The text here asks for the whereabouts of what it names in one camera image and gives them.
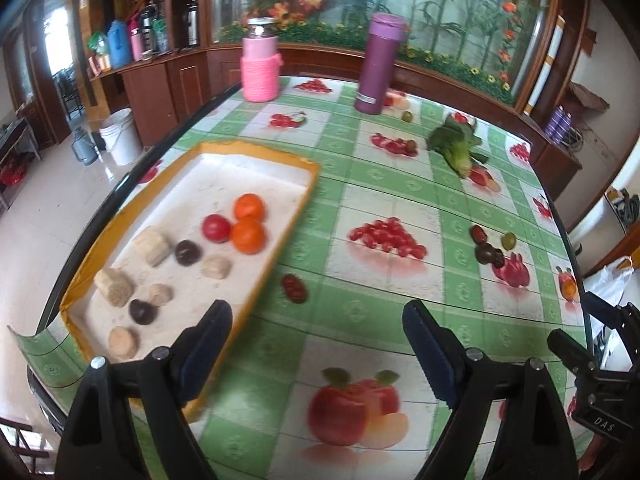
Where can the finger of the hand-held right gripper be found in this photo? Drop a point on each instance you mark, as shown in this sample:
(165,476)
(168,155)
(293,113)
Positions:
(570,351)
(602,310)

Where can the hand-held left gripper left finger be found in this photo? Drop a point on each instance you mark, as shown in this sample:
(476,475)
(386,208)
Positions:
(200,355)

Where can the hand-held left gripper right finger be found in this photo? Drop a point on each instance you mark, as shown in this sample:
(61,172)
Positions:
(430,355)

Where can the beige round potato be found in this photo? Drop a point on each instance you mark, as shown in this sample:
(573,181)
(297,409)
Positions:
(160,294)
(123,342)
(216,266)

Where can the beige round potato top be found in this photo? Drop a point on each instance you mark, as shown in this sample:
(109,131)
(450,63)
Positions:
(216,266)

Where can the banana piece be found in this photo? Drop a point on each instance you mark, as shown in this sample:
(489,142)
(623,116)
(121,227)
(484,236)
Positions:
(115,286)

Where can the beige corn piece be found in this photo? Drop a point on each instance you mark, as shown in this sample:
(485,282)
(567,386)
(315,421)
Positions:
(152,246)

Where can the red tomato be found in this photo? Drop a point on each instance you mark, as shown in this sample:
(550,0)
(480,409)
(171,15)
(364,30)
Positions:
(216,228)

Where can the large orange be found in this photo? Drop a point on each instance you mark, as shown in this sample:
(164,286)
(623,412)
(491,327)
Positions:
(247,236)

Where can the small orange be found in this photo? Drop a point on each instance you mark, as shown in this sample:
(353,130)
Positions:
(249,206)
(569,288)

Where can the yellow-edged white tray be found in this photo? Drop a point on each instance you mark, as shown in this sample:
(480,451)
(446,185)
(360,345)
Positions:
(260,180)

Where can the person's right hand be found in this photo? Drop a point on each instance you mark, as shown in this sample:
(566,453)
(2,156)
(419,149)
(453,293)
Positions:
(590,454)

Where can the white plastic bag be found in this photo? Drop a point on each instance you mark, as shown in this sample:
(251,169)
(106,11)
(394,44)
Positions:
(612,272)

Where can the beige round potato bottom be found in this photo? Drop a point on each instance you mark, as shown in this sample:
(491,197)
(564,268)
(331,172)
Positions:
(123,342)

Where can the dark plum middle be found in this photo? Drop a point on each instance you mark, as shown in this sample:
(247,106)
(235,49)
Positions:
(499,258)

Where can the red date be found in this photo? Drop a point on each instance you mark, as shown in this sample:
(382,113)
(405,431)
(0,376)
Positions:
(294,287)
(477,234)

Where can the green checked fruit-print tablecloth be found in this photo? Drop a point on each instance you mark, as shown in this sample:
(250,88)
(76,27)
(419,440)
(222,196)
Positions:
(385,170)

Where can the purple bottles pack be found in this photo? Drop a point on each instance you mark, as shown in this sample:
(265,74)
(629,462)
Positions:
(560,122)

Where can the dark chair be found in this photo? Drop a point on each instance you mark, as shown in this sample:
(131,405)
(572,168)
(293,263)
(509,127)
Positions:
(20,442)

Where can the bok choy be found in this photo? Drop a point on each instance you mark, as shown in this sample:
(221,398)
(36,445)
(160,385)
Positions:
(457,145)

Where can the cardboard piece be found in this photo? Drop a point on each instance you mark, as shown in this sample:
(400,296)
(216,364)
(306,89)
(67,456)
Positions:
(590,96)

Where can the white plastic bucket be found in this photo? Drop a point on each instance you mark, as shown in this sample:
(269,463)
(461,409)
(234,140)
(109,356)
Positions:
(121,137)

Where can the grey watering can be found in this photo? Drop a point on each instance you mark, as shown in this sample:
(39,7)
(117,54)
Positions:
(84,147)

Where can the green olive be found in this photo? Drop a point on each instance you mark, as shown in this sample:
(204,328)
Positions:
(407,116)

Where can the white rolled poster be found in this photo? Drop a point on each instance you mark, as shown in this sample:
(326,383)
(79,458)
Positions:
(547,65)

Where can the wooden cabinet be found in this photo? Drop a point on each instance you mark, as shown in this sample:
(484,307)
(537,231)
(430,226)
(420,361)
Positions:
(165,90)

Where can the side table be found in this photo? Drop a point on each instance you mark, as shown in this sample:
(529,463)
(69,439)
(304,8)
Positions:
(15,135)

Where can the pink yarn-wrapped jar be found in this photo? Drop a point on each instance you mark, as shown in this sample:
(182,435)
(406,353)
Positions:
(260,67)

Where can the purple thermos bottle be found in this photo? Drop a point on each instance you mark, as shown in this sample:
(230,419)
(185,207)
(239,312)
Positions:
(375,65)

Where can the pink bottle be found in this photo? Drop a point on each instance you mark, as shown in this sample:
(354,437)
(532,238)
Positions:
(136,44)

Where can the blue plastic jug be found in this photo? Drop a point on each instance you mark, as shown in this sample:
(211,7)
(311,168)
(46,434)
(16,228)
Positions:
(119,45)

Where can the green bottle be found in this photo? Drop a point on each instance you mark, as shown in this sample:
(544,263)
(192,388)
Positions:
(161,35)

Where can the green bag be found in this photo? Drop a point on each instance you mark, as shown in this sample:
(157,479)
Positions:
(98,44)

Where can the dark steel thermos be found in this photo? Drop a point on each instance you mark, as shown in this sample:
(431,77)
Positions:
(192,25)

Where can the black vacuum flask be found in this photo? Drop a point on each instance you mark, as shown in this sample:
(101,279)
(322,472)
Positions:
(147,25)

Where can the bamboo flower mural panel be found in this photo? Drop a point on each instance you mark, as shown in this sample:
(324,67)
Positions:
(450,5)

